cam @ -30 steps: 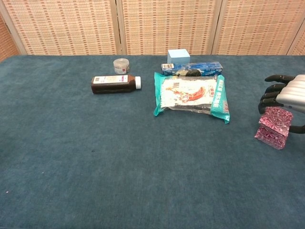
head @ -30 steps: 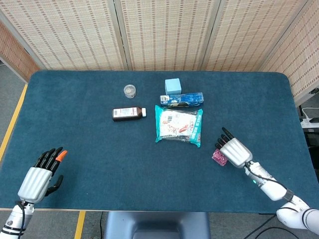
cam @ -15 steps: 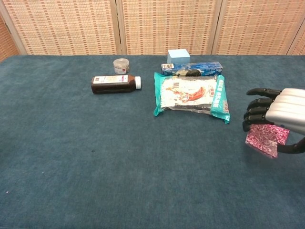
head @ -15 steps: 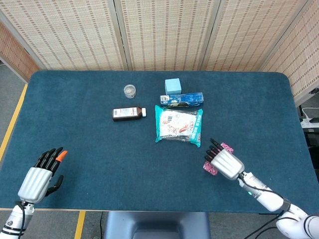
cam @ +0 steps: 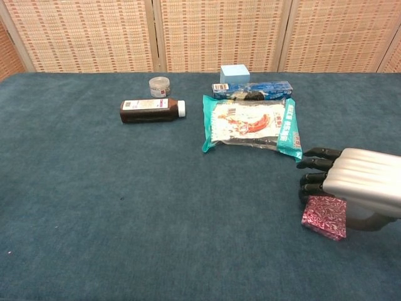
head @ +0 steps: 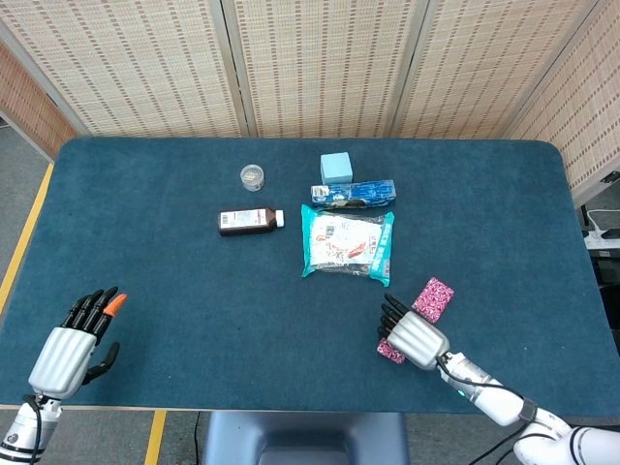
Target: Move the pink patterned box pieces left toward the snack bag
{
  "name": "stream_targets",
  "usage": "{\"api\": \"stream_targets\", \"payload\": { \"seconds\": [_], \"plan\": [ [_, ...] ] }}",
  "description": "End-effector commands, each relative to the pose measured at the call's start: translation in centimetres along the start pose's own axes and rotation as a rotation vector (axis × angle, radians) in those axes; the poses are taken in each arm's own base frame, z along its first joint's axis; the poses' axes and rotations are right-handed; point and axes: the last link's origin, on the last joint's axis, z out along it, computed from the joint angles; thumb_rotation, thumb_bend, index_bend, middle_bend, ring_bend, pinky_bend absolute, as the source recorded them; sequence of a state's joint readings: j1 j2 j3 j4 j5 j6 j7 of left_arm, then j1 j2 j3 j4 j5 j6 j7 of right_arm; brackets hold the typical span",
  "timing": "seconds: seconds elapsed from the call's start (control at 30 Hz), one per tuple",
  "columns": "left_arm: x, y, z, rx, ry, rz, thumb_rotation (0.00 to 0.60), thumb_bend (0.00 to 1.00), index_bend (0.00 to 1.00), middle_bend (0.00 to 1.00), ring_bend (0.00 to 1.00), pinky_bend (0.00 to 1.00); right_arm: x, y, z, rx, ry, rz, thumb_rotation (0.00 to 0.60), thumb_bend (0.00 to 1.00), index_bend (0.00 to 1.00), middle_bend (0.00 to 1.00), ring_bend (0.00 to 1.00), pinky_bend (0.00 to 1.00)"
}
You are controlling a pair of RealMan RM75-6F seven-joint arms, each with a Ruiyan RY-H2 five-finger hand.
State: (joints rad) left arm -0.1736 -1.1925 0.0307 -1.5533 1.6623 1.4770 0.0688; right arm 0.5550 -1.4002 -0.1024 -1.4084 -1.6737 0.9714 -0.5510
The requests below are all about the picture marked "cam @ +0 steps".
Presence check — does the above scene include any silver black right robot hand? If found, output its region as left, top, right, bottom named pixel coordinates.
left=296, top=146, right=401, bottom=233

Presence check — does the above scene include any red white patterned block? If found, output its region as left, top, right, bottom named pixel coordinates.
left=301, top=194, right=348, bottom=241

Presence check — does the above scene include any woven bamboo screen panel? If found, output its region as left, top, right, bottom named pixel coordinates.
left=0, top=17, right=28, bottom=82
left=152, top=0, right=294, bottom=73
left=277, top=0, right=401, bottom=73
left=377, top=31, right=401, bottom=73
left=0, top=0, right=162, bottom=73

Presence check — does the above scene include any long blue carton box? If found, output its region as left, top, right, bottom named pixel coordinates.
left=211, top=80, right=294, bottom=102

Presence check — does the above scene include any teal white snack bag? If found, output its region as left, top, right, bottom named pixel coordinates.
left=201, top=95, right=304, bottom=164

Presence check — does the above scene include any light blue cube box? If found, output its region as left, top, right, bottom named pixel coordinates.
left=219, top=64, right=251, bottom=85

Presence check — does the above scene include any small clear plastic jar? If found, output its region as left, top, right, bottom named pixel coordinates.
left=148, top=77, right=172, bottom=98

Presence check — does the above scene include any brown bottle white cap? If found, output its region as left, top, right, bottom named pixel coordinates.
left=119, top=97, right=187, bottom=124

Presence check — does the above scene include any teal felt table cover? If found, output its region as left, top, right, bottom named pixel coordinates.
left=0, top=71, right=401, bottom=301

